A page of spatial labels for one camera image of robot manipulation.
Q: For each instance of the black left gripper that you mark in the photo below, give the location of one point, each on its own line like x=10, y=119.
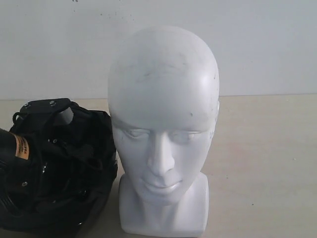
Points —
x=56, y=173

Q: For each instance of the black helmet with tinted visor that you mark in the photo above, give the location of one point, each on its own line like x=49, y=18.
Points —
x=45, y=116

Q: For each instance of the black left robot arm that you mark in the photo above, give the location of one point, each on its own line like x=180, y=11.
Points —
x=8, y=178

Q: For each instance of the white mannequin head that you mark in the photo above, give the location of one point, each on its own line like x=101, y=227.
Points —
x=163, y=99

